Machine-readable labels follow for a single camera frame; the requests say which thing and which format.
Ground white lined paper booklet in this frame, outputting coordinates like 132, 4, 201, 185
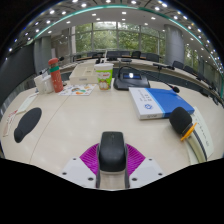
184, 106, 215, 164

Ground red thermos bottle green band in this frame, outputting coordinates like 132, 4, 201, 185
47, 57, 64, 94

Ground row of dark chairs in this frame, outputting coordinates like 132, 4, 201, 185
74, 49, 218, 98

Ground long curved conference desk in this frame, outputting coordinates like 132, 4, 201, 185
59, 56, 224, 104

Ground ceiling lights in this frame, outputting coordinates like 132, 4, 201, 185
8, 0, 223, 71

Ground colourful printed leaflet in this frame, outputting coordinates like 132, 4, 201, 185
58, 83, 98, 97

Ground black conference microphone unit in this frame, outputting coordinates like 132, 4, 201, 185
113, 65, 181, 94

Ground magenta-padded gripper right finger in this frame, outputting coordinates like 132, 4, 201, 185
123, 143, 166, 190

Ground white lidded mug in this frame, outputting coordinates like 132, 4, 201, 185
43, 74, 55, 95

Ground red and white magazine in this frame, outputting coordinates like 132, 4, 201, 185
2, 109, 18, 138

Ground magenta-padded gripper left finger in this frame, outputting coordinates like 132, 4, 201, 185
60, 143, 102, 189

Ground blue and white book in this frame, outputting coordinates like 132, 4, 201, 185
128, 87, 196, 121

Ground stack of white paper cups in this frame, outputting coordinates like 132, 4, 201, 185
34, 74, 46, 95

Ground black mouse pad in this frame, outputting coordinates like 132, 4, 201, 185
13, 107, 43, 144

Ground cream paper booklet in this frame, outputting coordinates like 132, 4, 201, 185
15, 92, 40, 115

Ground green printed paper cup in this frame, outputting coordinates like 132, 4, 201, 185
94, 62, 115, 91

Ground dark wall screen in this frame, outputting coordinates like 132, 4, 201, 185
0, 43, 36, 108

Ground white cardboard box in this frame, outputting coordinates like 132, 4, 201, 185
68, 63, 99, 85

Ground black computer mouse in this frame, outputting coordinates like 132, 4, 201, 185
97, 131, 128, 176

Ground handheld microphone black foam head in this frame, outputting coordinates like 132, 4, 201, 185
168, 106, 209, 164

